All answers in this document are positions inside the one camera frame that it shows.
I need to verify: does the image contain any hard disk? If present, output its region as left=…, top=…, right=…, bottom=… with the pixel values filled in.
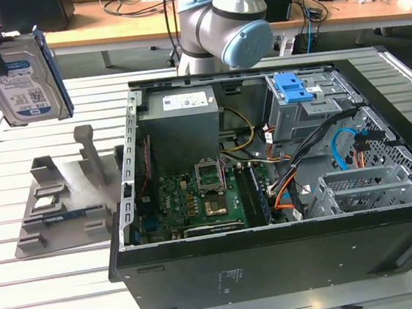
left=0, top=23, right=76, bottom=129

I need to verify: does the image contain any metal disk bay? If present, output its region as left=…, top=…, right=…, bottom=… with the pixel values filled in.
left=301, top=161, right=412, bottom=221

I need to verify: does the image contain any large black box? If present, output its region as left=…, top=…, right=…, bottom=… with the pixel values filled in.
left=0, top=0, right=78, bottom=37

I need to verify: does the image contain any wooden desk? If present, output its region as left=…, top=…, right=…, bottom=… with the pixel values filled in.
left=0, top=0, right=412, bottom=80

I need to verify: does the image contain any grey parts rack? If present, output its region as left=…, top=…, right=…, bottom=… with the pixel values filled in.
left=1, top=120, right=136, bottom=260

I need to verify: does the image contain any silver CPU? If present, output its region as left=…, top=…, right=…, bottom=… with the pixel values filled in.
left=33, top=197, right=60, bottom=213

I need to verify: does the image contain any RAM stick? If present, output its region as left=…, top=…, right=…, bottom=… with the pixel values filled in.
left=40, top=208, right=89, bottom=226

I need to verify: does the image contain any black case fan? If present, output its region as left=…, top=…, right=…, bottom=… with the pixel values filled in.
left=130, top=132, right=161, bottom=221

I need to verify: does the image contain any grey power supply box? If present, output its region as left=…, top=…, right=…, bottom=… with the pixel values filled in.
left=135, top=84, right=227, bottom=173

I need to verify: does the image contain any green motherboard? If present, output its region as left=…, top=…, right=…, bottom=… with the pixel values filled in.
left=132, top=154, right=284, bottom=244

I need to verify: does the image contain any black graphics card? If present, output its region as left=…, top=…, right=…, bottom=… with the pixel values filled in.
left=182, top=218, right=250, bottom=239

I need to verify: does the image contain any blue plastic latch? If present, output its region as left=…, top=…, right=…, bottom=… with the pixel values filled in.
left=272, top=70, right=314, bottom=106

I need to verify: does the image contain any grey optical drive cage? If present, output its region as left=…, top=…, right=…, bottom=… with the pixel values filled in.
left=262, top=64, right=369, bottom=149

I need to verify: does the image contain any black open PC case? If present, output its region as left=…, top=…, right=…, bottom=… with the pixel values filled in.
left=87, top=50, right=412, bottom=309

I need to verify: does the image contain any red black twisted wire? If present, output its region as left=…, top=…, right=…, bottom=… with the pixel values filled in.
left=131, top=136, right=157, bottom=203

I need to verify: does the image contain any metal socket cover frame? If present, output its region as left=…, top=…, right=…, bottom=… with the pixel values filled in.
left=194, top=156, right=227, bottom=196

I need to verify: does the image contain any yellow black wire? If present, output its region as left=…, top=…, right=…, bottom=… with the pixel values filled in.
left=215, top=104, right=259, bottom=154

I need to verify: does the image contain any grey wire bundle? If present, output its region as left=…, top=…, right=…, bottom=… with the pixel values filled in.
left=220, top=145, right=293, bottom=171

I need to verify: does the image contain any red wires white connector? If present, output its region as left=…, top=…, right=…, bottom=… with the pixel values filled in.
left=260, top=123, right=294, bottom=164

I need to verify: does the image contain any orange wire bundle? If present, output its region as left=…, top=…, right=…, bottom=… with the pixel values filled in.
left=270, top=166, right=309, bottom=215

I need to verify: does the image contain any black cable bundle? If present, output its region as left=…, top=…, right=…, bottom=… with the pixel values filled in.
left=260, top=106, right=369, bottom=197

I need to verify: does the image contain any blue flat data wire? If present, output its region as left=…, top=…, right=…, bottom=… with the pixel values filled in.
left=328, top=126, right=364, bottom=174

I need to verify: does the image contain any orange wires black connector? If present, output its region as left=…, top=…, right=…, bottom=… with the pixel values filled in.
left=350, top=126, right=391, bottom=170

